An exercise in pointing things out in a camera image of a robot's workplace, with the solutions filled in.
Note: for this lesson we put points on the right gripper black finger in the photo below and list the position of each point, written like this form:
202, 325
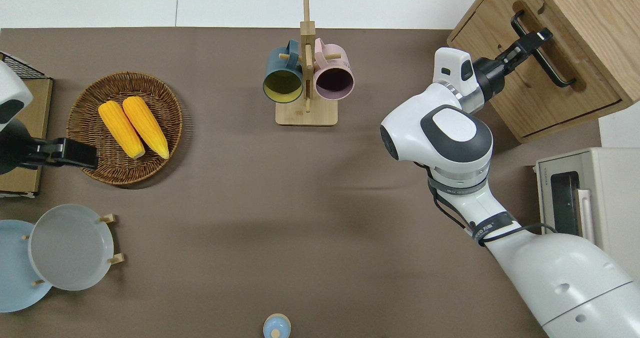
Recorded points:
537, 39

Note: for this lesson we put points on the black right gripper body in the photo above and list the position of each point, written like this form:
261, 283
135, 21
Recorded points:
511, 57

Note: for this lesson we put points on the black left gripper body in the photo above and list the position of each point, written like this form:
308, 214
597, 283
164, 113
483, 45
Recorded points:
47, 151

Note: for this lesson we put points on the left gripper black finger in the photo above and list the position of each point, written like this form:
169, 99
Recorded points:
80, 159
80, 148

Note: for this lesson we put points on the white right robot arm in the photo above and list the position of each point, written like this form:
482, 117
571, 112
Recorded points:
450, 133

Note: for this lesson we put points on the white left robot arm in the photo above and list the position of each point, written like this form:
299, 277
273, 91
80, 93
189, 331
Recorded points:
10, 93

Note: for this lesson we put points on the yellow corn cob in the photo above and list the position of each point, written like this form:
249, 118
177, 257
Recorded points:
145, 125
121, 129

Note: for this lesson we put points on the round wicker basket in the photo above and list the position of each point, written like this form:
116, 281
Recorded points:
90, 103

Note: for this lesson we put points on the wooden plate rack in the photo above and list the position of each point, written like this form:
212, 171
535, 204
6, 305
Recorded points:
107, 218

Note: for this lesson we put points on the wooden cabinet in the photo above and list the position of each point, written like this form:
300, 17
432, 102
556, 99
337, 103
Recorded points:
600, 8

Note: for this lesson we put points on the grey plate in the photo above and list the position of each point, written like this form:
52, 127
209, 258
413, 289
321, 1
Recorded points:
70, 248

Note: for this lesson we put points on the light blue plate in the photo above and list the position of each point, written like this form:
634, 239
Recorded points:
12, 273

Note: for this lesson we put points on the cream toaster oven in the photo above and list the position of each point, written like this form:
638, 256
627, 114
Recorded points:
615, 188

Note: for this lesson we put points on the pink mug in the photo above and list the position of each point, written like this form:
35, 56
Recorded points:
332, 60

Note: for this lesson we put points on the wooden mug rack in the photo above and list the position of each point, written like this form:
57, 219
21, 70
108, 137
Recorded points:
306, 115

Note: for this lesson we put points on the teal mug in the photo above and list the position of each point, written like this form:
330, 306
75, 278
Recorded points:
277, 60

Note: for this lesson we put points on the brown table mat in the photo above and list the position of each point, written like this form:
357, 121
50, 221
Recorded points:
320, 203

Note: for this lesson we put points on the light blue round jar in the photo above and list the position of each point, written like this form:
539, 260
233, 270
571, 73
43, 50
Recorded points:
276, 325

